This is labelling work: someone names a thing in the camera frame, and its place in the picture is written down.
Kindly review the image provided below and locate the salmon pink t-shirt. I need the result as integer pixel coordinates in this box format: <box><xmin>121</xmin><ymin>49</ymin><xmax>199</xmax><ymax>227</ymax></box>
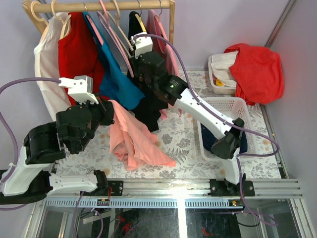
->
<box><xmin>108</xmin><ymin>100</ymin><xmax>176</xmax><ymax>171</ymax></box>

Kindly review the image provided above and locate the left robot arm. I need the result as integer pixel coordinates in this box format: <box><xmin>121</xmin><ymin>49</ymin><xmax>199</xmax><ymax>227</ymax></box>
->
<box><xmin>0</xmin><ymin>97</ymin><xmax>114</xmax><ymax>205</ymax></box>

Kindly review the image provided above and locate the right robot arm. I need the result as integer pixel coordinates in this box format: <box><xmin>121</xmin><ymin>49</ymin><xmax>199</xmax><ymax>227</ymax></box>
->
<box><xmin>129</xmin><ymin>51</ymin><xmax>255</xmax><ymax>196</ymax></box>

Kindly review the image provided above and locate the blue hanging t-shirt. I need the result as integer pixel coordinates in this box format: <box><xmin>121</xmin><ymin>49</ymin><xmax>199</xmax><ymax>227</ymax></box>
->
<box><xmin>83</xmin><ymin>11</ymin><xmax>146</xmax><ymax>111</ymax></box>

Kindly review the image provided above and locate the black hanging t-shirt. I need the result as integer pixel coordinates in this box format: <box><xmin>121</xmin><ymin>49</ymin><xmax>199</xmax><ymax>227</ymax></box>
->
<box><xmin>127</xmin><ymin>11</ymin><xmax>168</xmax><ymax>132</ymax></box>

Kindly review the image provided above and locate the pink hanging t-shirt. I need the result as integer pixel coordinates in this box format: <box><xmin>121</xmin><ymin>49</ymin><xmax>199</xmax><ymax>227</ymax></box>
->
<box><xmin>146</xmin><ymin>9</ymin><xmax>183</xmax><ymax>121</ymax></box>

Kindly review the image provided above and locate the yellow hanger with black shirt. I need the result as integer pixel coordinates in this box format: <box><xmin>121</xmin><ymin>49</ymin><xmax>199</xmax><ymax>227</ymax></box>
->
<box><xmin>135</xmin><ymin>0</ymin><xmax>147</xmax><ymax>33</ymax></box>

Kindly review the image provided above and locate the white hanging t-shirt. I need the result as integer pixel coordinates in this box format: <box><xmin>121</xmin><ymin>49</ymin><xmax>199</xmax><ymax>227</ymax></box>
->
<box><xmin>34</xmin><ymin>18</ymin><xmax>71</xmax><ymax>121</ymax></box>

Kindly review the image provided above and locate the beige empty hanger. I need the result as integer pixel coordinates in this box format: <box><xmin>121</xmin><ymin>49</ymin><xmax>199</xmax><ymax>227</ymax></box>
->
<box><xmin>108</xmin><ymin>0</ymin><xmax>134</xmax><ymax>58</ymax></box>

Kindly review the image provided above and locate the red hanging t-shirt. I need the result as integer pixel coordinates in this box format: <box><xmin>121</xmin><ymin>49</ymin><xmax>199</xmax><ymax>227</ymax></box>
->
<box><xmin>58</xmin><ymin>12</ymin><xmax>106</xmax><ymax>93</ymax></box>

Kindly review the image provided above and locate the pink hanger with blue shirt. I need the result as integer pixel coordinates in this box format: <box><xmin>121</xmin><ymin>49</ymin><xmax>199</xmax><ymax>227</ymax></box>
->
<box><xmin>83</xmin><ymin>3</ymin><xmax>105</xmax><ymax>48</ymax></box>

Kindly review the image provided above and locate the beige hanger with red shirt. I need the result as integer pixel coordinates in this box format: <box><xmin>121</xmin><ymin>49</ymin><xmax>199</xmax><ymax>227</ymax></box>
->
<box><xmin>51</xmin><ymin>0</ymin><xmax>71</xmax><ymax>40</ymax></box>

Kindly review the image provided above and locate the beige hanger far left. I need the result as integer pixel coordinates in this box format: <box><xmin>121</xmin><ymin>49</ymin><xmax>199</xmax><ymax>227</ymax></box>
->
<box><xmin>29</xmin><ymin>0</ymin><xmax>49</xmax><ymax>41</ymax></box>

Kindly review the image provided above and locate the orange-red t-shirt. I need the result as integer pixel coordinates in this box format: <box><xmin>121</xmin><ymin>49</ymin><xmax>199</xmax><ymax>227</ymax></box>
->
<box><xmin>224</xmin><ymin>43</ymin><xmax>285</xmax><ymax>106</ymax></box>

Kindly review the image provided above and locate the white garment in basket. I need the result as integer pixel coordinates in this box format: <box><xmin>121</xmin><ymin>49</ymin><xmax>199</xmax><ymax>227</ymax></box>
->
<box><xmin>210</xmin><ymin>51</ymin><xmax>238</xmax><ymax>88</ymax></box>

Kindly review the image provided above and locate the yellow object in basket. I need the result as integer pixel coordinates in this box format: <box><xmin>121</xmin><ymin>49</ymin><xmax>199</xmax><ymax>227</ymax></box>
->
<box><xmin>215</xmin><ymin>79</ymin><xmax>224</xmax><ymax>87</ymax></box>

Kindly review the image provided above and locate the small white laundry basket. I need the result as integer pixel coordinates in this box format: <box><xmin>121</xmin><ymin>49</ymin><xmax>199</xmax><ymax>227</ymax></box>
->
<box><xmin>208</xmin><ymin>51</ymin><xmax>238</xmax><ymax>95</ymax></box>

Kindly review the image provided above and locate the navy blue folded garment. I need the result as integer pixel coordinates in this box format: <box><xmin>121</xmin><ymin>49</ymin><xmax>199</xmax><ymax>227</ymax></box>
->
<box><xmin>201</xmin><ymin>124</ymin><xmax>248</xmax><ymax>153</ymax></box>

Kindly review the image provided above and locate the white perforated plastic basket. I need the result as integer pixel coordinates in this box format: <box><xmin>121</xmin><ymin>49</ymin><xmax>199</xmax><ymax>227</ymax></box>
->
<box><xmin>197</xmin><ymin>97</ymin><xmax>260</xmax><ymax>162</ymax></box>

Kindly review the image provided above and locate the wooden clothes rack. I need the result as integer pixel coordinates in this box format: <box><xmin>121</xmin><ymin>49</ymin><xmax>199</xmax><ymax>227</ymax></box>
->
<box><xmin>22</xmin><ymin>0</ymin><xmax>175</xmax><ymax>43</ymax></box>

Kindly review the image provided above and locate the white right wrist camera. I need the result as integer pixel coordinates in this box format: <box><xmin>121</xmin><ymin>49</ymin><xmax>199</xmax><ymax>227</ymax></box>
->
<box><xmin>130</xmin><ymin>32</ymin><xmax>153</xmax><ymax>59</ymax></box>

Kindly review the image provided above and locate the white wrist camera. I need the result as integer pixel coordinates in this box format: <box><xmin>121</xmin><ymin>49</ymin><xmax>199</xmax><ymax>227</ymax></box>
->
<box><xmin>58</xmin><ymin>75</ymin><xmax>99</xmax><ymax>104</ymax></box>
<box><xmin>130</xmin><ymin>32</ymin><xmax>153</xmax><ymax>59</ymax></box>

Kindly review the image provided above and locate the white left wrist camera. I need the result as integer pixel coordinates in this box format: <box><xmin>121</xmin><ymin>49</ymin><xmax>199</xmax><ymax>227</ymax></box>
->
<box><xmin>58</xmin><ymin>75</ymin><xmax>99</xmax><ymax>104</ymax></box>

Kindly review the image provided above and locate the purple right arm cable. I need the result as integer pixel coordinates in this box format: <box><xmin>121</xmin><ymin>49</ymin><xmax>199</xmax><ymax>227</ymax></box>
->
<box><xmin>136</xmin><ymin>33</ymin><xmax>280</xmax><ymax>226</ymax></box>

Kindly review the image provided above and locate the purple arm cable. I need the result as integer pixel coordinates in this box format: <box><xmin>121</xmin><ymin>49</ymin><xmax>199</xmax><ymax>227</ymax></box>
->
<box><xmin>136</xmin><ymin>33</ymin><xmax>280</xmax><ymax>226</ymax></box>
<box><xmin>0</xmin><ymin>77</ymin><xmax>62</xmax><ymax>184</ymax></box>

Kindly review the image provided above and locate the aluminium frame rail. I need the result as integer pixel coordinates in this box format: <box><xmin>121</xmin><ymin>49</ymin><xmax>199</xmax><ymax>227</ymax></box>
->
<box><xmin>37</xmin><ymin>178</ymin><xmax>303</xmax><ymax>199</ymax></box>

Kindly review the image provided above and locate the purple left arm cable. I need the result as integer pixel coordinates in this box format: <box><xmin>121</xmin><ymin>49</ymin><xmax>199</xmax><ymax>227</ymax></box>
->
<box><xmin>0</xmin><ymin>77</ymin><xmax>62</xmax><ymax>184</ymax></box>

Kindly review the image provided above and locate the grey slotted cable duct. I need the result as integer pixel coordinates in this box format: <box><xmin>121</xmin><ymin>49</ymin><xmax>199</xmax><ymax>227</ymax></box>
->
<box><xmin>45</xmin><ymin>198</ymin><xmax>243</xmax><ymax>209</ymax></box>

